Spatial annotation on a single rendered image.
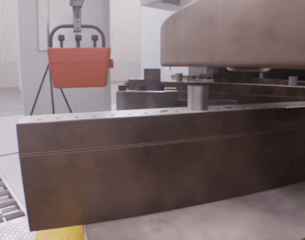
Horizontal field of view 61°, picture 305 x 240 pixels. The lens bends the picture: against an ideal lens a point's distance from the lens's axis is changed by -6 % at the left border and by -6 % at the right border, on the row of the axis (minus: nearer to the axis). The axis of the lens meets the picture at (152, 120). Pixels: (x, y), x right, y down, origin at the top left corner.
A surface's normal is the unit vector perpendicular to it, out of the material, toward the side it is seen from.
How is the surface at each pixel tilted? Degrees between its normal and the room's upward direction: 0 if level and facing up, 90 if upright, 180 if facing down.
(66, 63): 97
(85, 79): 97
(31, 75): 90
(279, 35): 90
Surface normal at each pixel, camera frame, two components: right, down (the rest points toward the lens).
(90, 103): 0.66, 0.15
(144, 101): -0.06, 0.19
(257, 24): -0.90, 0.08
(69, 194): 0.32, 0.18
